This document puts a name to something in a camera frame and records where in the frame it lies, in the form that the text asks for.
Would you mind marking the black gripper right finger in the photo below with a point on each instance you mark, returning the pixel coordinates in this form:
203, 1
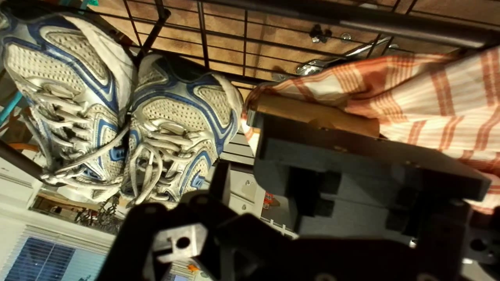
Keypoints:
450, 231

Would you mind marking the black metal shoe rack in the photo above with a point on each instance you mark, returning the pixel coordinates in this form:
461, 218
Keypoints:
253, 45

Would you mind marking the orange striped white shirt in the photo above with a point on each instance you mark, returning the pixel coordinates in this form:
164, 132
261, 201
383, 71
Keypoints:
442, 101

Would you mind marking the wooden roller with black handle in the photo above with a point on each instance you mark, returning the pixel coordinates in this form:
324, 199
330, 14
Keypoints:
344, 179

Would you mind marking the white blue sneaker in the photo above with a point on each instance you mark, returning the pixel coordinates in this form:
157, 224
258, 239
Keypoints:
77, 81
182, 117

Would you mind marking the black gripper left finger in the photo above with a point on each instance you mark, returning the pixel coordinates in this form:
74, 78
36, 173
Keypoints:
227, 245

